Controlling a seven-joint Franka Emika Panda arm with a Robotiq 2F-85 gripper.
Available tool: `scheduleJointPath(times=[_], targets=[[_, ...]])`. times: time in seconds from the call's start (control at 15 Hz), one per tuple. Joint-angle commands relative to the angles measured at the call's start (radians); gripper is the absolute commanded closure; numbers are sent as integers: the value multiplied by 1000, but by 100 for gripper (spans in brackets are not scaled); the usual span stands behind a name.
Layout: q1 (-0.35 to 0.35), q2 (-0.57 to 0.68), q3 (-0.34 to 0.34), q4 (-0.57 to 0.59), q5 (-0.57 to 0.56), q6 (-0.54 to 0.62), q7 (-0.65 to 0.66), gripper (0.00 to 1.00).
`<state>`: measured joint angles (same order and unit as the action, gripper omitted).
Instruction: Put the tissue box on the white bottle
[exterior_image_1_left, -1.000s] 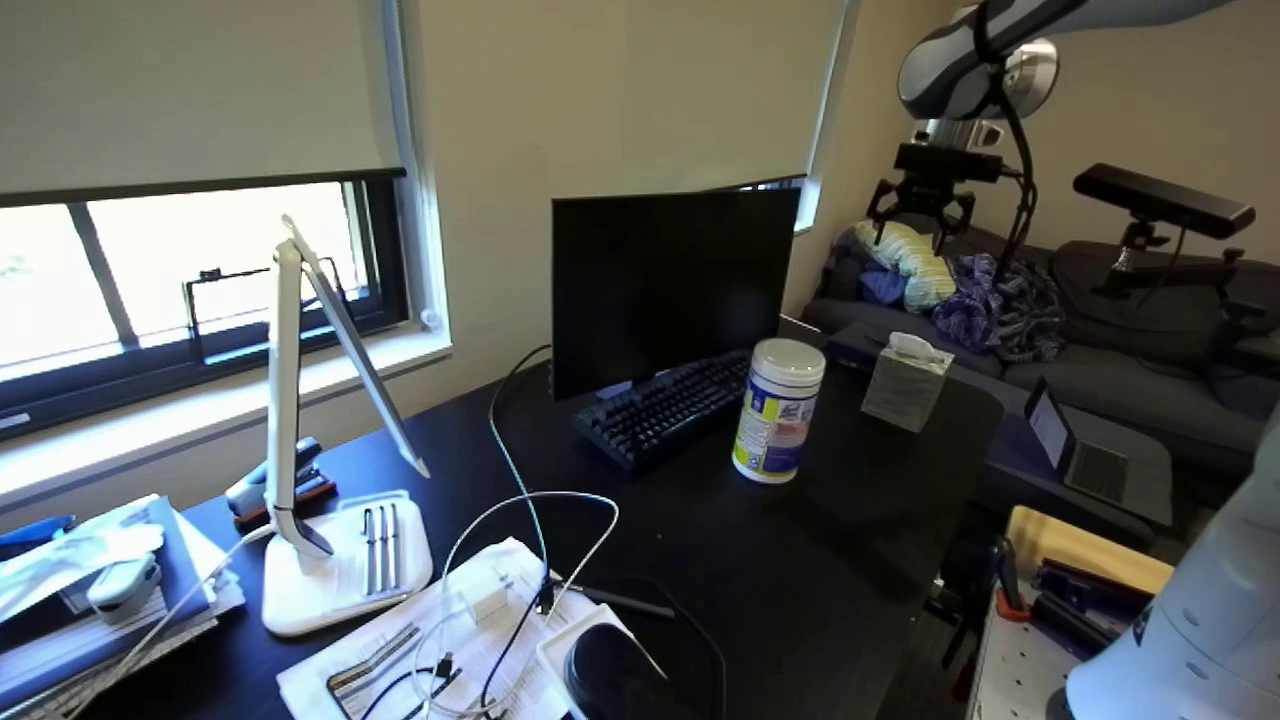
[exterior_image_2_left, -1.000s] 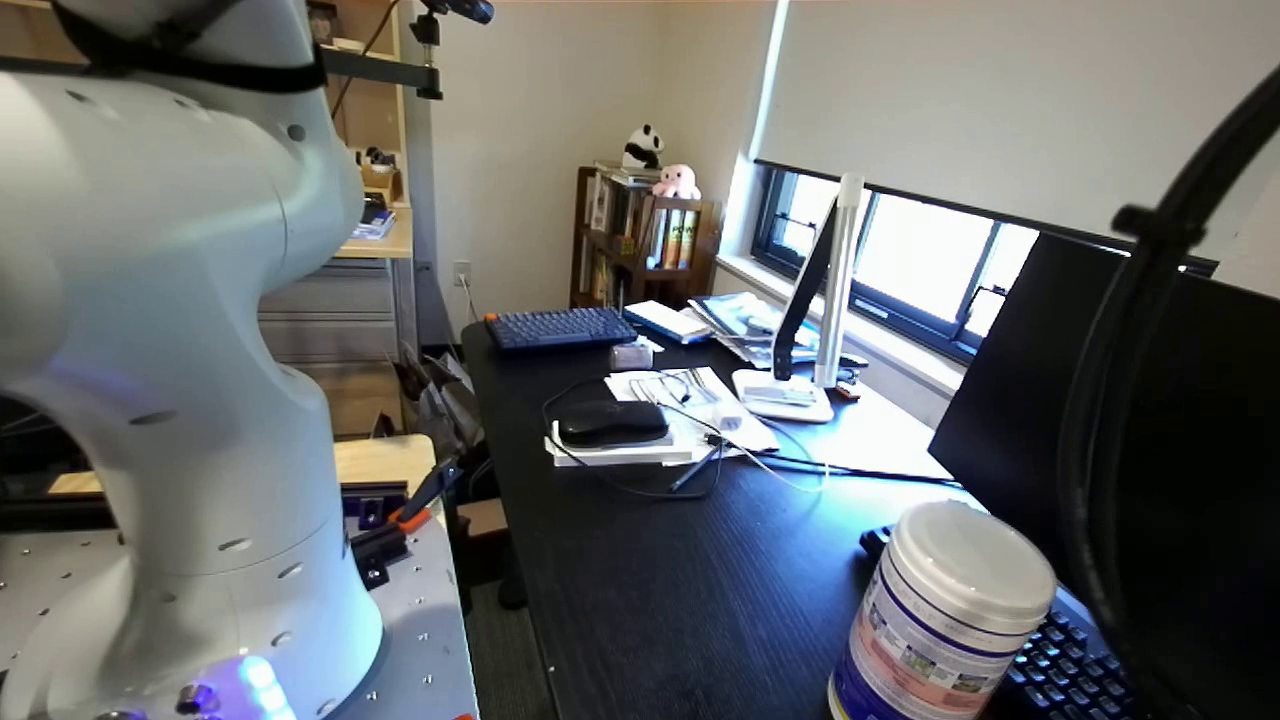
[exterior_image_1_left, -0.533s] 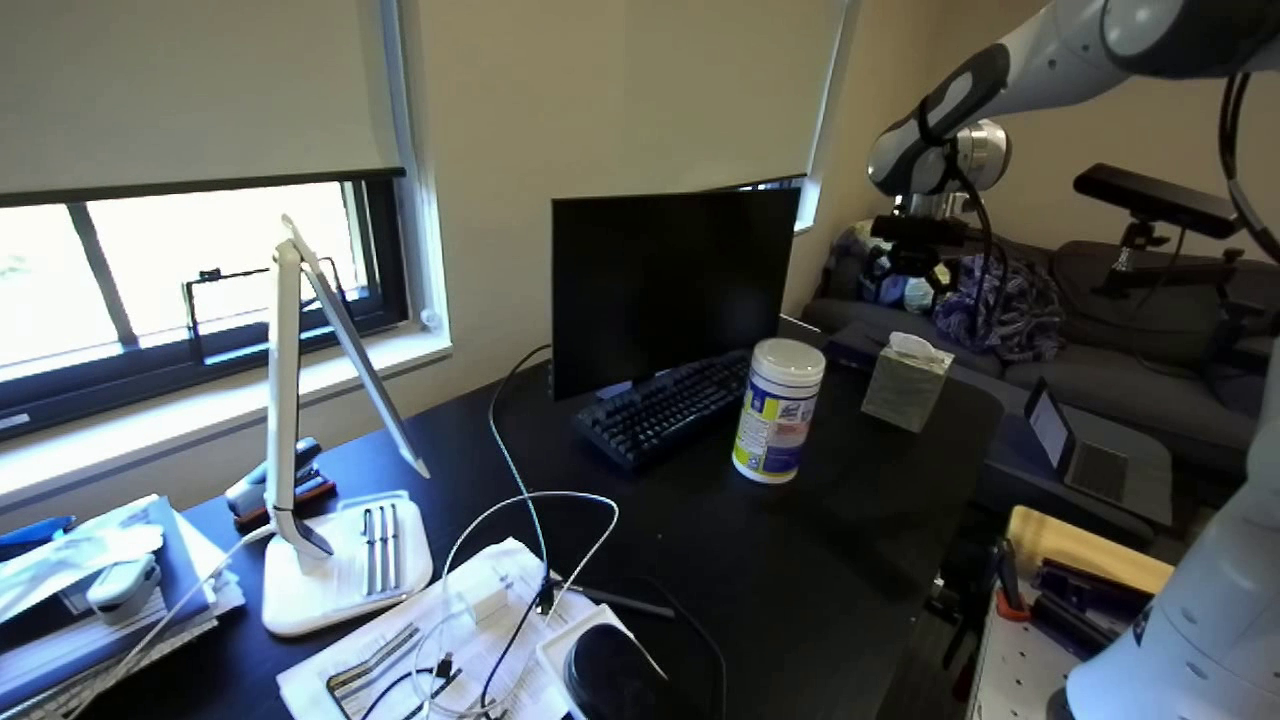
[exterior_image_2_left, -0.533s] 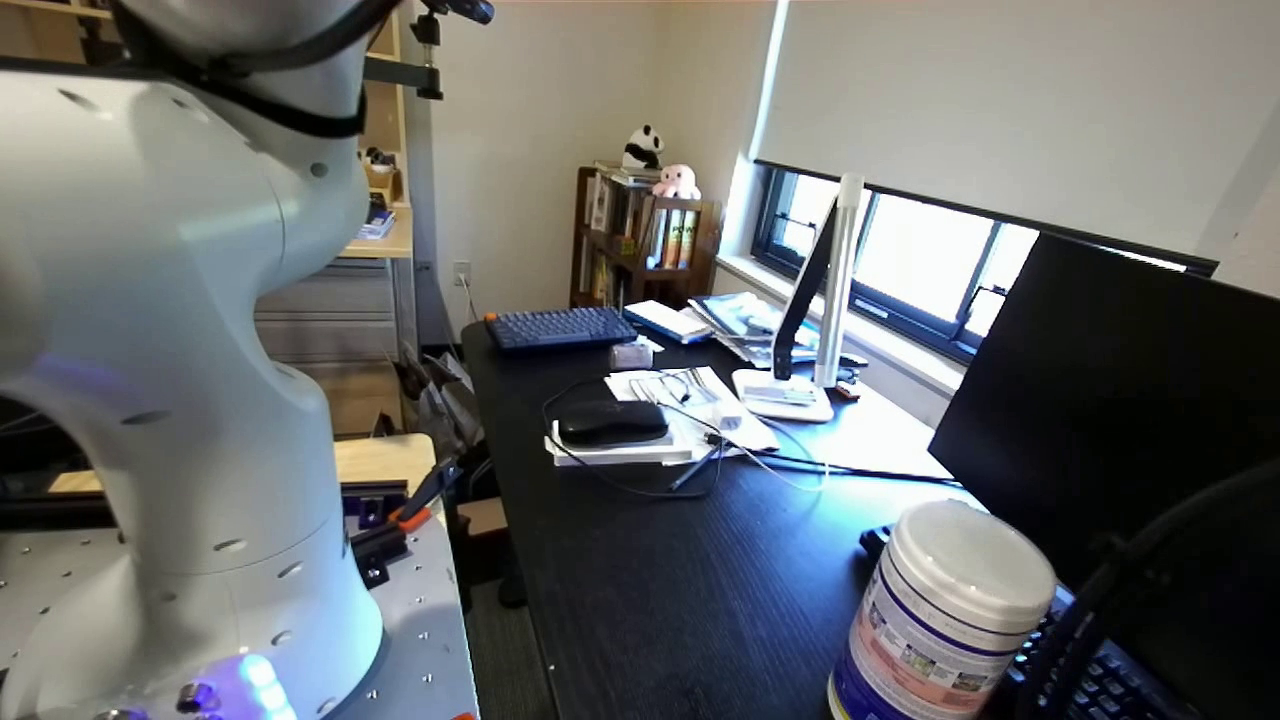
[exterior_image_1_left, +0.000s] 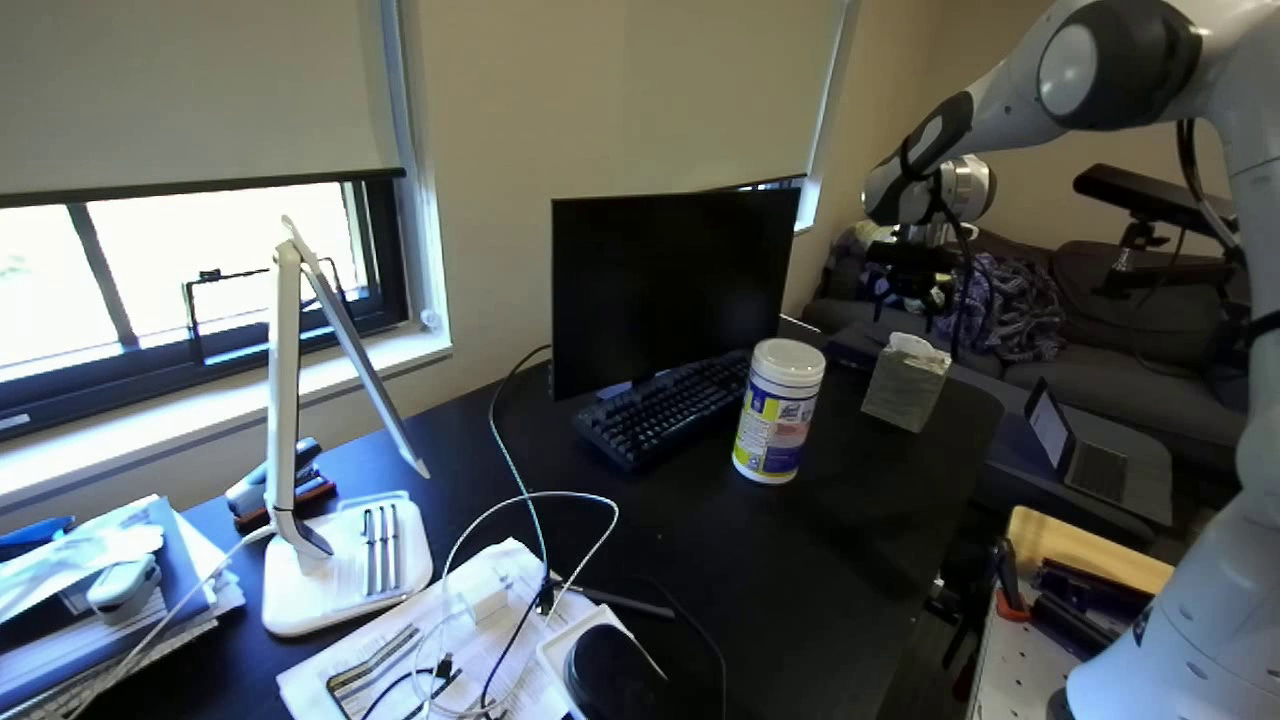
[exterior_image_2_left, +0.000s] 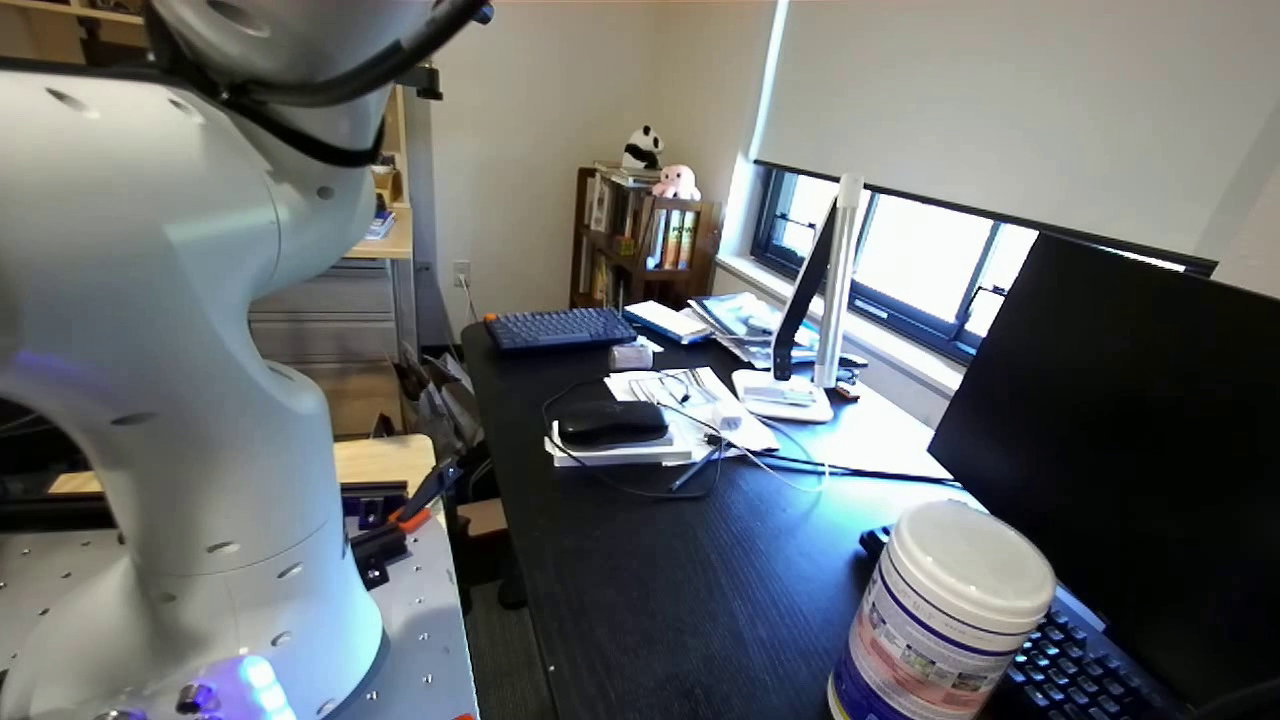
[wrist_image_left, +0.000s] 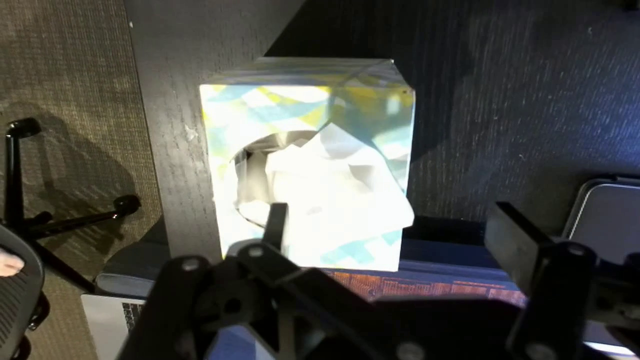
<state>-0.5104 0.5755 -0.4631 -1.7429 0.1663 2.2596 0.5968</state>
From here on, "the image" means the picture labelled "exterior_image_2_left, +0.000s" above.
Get black wallet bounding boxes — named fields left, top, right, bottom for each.
left=558, top=397, right=672, bottom=452

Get small white box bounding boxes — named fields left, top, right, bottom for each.
left=607, top=336, right=667, bottom=370

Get tall wooden shelf unit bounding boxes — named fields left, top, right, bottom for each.
left=0, top=0, right=415, bottom=265

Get printed white papers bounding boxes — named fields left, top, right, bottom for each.
left=600, top=363, right=781, bottom=457

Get panda plush toy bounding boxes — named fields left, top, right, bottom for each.
left=617, top=118, right=667, bottom=183

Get grey metal pole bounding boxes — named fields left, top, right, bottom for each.
left=399, top=57, right=458, bottom=350

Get black keyboard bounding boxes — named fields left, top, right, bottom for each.
left=857, top=519, right=1184, bottom=720

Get white monitor on stand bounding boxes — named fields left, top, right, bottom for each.
left=728, top=167, right=874, bottom=428

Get open magazine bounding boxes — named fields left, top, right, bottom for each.
left=683, top=288, right=874, bottom=377

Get black framed window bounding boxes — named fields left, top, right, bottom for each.
left=748, top=157, right=1225, bottom=366

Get large white paper sheet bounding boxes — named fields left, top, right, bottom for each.
left=783, top=381, right=956, bottom=488

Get light wooden board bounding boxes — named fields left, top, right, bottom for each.
left=43, top=432, right=442, bottom=503

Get white roller blind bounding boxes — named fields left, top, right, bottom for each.
left=742, top=0, right=1280, bottom=305

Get pink plush toy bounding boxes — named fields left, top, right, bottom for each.
left=651, top=161, right=703, bottom=205

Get white drawer cabinet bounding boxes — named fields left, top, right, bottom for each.
left=252, top=253, right=405, bottom=370

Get small wooden bookshelf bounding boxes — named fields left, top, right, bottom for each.
left=567, top=161, right=724, bottom=310

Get large black monitor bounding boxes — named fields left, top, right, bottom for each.
left=928, top=233, right=1280, bottom=720

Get red and black cable bundle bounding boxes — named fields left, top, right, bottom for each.
left=339, top=452, right=468, bottom=592

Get black mounting bar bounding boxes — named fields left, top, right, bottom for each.
left=395, top=61, right=449, bottom=102

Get white wipes bottle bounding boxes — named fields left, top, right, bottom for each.
left=825, top=495, right=1059, bottom=720

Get stack of white books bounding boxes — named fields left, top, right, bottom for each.
left=624, top=296, right=716, bottom=348

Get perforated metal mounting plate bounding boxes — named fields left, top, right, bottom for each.
left=0, top=522, right=485, bottom=720

